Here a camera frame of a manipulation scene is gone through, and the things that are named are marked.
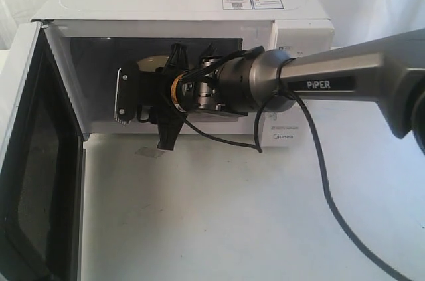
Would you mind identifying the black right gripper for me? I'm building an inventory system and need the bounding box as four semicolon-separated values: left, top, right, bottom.
147;43;219;150

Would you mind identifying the cream ceramic bowl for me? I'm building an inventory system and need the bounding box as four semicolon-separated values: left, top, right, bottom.
137;55;169;72

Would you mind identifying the white microwave door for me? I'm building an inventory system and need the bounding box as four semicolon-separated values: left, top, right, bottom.
1;22;85;280

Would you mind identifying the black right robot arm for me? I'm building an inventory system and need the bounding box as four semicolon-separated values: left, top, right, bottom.
150;29;424;150

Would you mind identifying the white microwave oven body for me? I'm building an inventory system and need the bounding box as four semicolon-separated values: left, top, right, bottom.
33;0;335;134

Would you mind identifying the blue white label sticker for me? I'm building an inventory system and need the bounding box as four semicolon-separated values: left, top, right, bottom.
222;0;284;10

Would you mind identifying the clear tape piece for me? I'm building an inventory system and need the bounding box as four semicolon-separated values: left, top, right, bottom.
135;147;165;159

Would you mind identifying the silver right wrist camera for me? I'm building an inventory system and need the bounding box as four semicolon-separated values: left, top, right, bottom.
114;62;151;125

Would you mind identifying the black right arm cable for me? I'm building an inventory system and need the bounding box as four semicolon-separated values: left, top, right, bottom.
135;48;425;281

